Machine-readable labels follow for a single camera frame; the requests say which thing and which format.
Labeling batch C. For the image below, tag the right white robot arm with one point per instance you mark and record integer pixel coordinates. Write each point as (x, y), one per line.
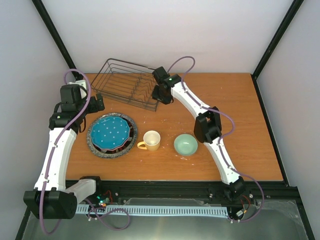
(207, 127)

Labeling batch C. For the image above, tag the left black frame post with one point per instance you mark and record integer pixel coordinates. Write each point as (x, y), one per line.
(43, 13)

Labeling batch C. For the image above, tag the green ceramic bowl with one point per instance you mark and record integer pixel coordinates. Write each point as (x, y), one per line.
(185, 144)

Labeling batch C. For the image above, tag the light blue cable duct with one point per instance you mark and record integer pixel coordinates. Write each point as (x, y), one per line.
(166, 211)

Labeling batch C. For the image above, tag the black wire dish rack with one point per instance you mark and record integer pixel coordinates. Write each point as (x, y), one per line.
(126, 82)

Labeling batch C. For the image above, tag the blue dotted plate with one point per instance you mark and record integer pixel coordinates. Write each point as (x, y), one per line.
(110, 133)

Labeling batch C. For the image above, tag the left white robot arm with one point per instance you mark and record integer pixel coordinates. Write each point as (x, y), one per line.
(50, 197)

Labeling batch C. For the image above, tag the right black frame post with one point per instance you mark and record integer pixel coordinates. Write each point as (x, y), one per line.
(282, 28)

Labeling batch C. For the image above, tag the grey speckled large plate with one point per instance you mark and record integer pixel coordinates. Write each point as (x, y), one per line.
(113, 154)

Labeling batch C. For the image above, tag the yellow mug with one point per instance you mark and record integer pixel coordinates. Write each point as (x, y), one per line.
(151, 141)

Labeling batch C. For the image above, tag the pink plate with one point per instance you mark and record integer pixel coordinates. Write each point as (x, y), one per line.
(119, 148)

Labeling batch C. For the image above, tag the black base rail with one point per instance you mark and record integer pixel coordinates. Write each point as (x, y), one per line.
(211, 192)

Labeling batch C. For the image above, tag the black frame post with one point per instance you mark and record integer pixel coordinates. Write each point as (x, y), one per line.
(282, 28)
(43, 13)

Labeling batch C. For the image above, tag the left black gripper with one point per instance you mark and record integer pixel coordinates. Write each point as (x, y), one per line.
(94, 108)

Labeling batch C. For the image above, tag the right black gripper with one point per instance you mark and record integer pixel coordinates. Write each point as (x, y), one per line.
(167, 101)

